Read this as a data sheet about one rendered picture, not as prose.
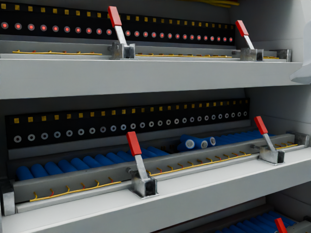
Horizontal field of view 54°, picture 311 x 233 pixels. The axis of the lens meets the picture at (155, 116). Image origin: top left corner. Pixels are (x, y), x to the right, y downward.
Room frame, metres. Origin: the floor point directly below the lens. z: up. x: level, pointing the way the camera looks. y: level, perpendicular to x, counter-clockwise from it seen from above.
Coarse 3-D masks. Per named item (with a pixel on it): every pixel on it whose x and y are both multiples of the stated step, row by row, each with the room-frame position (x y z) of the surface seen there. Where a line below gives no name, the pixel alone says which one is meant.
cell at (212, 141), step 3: (204, 138) 0.59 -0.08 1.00; (207, 138) 0.58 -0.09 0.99; (210, 138) 0.57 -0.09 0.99; (213, 138) 0.58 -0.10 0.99; (207, 141) 0.58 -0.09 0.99; (210, 141) 0.57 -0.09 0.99; (213, 141) 0.58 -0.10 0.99; (210, 144) 0.57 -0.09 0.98; (213, 144) 0.58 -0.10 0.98; (195, 147) 0.60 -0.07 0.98
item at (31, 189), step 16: (240, 144) 0.59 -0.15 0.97; (256, 144) 0.61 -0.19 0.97; (288, 144) 0.67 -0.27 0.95; (144, 160) 0.49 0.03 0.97; (160, 160) 0.49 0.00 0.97; (176, 160) 0.51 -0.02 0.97; (192, 160) 0.53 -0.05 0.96; (208, 160) 0.55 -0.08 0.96; (224, 160) 0.55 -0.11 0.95; (48, 176) 0.42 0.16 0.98; (64, 176) 0.42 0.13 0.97; (80, 176) 0.43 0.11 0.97; (96, 176) 0.44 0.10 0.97; (112, 176) 0.45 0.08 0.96; (128, 176) 0.47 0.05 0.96; (16, 192) 0.39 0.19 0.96; (32, 192) 0.40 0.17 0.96; (48, 192) 0.41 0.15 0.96; (64, 192) 0.42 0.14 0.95
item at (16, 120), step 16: (48, 112) 0.50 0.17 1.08; (64, 112) 0.51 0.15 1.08; (80, 112) 0.53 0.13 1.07; (96, 112) 0.54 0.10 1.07; (112, 112) 0.56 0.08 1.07; (128, 112) 0.58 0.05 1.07; (144, 112) 0.60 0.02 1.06; (160, 112) 0.62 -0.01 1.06; (176, 112) 0.64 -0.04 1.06; (192, 112) 0.66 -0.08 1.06; (208, 112) 0.69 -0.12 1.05; (224, 112) 0.71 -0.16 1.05; (16, 128) 0.48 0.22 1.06; (32, 128) 0.49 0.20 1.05; (48, 128) 0.51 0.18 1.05; (64, 128) 0.52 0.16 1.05; (80, 128) 0.54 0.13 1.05; (96, 128) 0.55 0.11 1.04; (128, 128) 0.59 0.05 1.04; (144, 128) 0.61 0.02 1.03; (160, 128) 0.63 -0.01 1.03; (16, 144) 0.49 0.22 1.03; (32, 144) 0.50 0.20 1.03
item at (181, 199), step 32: (192, 128) 0.67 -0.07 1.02; (224, 128) 0.72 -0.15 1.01; (288, 128) 0.71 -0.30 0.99; (256, 160) 0.58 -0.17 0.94; (288, 160) 0.58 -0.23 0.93; (0, 192) 0.38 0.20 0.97; (128, 192) 0.43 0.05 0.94; (160, 192) 0.43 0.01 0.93; (192, 192) 0.44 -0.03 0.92; (224, 192) 0.48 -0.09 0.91; (256, 192) 0.52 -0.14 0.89; (0, 224) 0.31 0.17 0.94; (32, 224) 0.35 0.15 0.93; (64, 224) 0.35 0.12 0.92; (96, 224) 0.37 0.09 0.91; (128, 224) 0.40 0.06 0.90; (160, 224) 0.43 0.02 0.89
